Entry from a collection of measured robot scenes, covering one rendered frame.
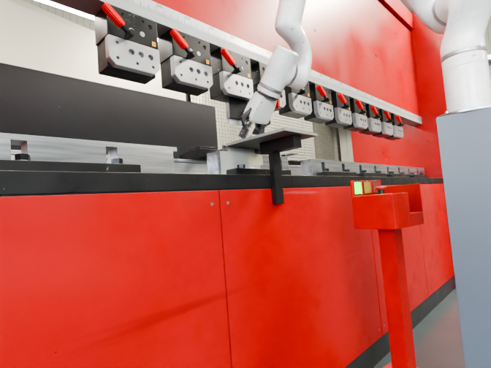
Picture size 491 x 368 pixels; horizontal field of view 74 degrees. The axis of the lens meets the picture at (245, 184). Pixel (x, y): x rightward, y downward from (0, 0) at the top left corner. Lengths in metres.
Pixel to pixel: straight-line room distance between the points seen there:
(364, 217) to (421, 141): 1.96
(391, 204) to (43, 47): 3.24
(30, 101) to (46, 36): 2.32
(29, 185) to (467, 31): 1.21
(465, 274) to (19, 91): 1.58
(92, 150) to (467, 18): 1.12
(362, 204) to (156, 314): 0.79
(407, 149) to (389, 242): 1.95
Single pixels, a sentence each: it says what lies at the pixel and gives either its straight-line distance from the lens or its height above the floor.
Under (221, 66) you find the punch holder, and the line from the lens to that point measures 1.22.
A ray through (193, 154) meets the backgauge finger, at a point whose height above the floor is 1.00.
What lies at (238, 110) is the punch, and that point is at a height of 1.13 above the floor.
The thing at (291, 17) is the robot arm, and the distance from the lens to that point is 1.20.
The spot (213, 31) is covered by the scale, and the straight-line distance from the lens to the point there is 1.25.
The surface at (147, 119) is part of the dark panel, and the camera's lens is 1.62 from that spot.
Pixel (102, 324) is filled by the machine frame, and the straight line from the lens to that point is 0.79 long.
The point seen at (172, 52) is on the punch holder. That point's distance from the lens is 1.10.
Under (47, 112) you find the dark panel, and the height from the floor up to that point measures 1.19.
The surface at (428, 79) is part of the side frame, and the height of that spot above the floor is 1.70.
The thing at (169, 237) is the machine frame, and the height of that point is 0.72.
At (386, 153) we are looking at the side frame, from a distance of 3.24.
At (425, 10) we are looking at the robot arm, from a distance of 1.36.
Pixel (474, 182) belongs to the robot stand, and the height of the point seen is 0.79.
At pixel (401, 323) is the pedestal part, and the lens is 1.36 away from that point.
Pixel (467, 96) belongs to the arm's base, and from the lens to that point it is 1.20.
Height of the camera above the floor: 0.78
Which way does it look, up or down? 4 degrees up
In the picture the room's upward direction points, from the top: 4 degrees counter-clockwise
